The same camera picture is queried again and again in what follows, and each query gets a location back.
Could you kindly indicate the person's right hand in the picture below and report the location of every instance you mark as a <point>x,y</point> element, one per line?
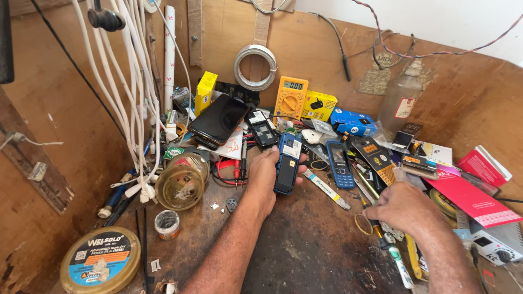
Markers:
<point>408,208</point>

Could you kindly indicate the person's left hand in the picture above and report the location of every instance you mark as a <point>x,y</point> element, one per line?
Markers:
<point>259,175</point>

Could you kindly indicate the person's right fingers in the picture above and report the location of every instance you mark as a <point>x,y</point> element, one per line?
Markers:
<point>372,212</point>

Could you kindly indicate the yellow black screwdriver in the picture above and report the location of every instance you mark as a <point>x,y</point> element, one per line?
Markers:
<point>378,232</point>

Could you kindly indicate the blue open-back keypad phone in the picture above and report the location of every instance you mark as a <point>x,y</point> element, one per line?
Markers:
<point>288,163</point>

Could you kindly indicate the yellow rubber band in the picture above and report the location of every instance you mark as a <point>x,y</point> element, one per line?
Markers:
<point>356,224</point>
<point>311,165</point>

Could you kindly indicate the metal tweezers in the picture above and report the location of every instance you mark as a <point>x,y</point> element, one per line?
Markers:
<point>365,183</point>

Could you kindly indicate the white flat opening tool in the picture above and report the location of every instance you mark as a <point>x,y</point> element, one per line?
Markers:
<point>327,190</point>

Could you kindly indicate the black packet with orange label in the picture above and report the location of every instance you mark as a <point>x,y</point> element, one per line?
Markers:
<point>374,157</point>

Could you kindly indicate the white green pen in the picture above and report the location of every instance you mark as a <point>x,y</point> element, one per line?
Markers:
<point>402,267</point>

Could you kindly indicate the yellow flat tool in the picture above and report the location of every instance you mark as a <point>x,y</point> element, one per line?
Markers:
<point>416,259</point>

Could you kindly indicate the stack of phone batteries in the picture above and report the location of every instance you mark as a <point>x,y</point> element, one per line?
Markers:
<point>419,165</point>

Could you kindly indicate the yellow tape roll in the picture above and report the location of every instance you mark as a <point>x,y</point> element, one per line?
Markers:
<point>441,202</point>

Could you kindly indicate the small black box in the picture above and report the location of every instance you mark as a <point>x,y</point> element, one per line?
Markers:
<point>406,137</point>

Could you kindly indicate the white printed card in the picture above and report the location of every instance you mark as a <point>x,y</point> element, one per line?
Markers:
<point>437,152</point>

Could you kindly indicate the blue cardboard box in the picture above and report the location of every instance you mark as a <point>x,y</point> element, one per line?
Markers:
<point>353,121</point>

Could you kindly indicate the small white plastic case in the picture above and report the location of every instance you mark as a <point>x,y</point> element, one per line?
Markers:
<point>312,136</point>

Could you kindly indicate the flat red packet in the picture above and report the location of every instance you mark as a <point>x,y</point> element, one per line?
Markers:
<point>474,202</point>

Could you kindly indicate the clear glass bottle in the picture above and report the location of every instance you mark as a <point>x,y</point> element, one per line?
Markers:
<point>400,102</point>

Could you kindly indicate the yellow box with black print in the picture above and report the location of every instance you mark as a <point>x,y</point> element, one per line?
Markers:
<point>319,105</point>

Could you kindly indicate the red and white box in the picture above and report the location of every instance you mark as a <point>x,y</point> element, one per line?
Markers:
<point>482,165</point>

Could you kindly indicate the white device with black knob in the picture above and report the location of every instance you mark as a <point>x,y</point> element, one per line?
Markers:
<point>492,247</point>

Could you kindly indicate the torn paper sticker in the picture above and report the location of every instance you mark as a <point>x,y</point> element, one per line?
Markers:
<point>374,75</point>

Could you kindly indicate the black open-back small phone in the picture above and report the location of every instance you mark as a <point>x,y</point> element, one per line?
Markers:
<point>262,130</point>

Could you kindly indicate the black multimeter probe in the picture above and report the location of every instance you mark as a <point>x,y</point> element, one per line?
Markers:
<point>243,161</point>

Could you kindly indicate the yellow digital multimeter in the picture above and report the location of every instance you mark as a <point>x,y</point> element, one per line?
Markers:
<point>291,100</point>

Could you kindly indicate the small round metal part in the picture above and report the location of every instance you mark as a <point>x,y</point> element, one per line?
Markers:
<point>231,204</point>

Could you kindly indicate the red multimeter probe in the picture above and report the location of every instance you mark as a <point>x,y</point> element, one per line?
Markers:
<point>236,169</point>

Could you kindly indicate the white paper with red scribble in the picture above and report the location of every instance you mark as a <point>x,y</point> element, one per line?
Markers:
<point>229,147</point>

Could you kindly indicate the black smartphone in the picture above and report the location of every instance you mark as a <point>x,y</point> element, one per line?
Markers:
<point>220,119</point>

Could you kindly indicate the dark phone under smartphone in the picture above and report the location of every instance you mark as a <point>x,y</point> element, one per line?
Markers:
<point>206,143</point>

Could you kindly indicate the dark printed box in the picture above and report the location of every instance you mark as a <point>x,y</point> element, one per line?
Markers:
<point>237,92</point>

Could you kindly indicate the round tin with mesh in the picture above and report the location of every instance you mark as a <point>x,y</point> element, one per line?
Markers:
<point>195,161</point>

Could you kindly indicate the round brass open tin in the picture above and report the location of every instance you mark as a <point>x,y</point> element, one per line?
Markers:
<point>179,188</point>

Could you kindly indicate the small round paste tin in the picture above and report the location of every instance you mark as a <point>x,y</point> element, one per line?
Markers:
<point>166,224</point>

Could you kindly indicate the tall yellow box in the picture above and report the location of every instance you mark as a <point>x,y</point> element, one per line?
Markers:
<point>204,92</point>

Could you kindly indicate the green label packet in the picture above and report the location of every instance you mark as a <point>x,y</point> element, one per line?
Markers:
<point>173,152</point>

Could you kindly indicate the long wooden strip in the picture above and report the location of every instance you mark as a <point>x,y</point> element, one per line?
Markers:
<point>262,28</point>

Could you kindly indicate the clear plastic packet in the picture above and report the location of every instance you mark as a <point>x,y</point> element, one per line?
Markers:
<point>182,100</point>

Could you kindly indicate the small metal clip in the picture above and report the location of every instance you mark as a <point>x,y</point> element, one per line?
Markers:
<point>155,265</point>

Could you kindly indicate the black tweezers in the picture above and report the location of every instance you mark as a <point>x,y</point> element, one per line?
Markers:
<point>144,245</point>

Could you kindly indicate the short wooden strip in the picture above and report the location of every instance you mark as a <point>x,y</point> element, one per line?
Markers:
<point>195,32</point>

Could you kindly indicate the white plastic pipe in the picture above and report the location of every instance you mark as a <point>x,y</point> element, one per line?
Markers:
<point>169,61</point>

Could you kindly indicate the large yellow flux tin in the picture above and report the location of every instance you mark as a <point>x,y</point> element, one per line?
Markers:
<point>100,261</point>

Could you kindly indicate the black round knob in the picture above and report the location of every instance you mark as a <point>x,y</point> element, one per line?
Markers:
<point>107,18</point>

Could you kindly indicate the dark object at wall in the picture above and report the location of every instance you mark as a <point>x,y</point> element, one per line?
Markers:
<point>5,41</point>

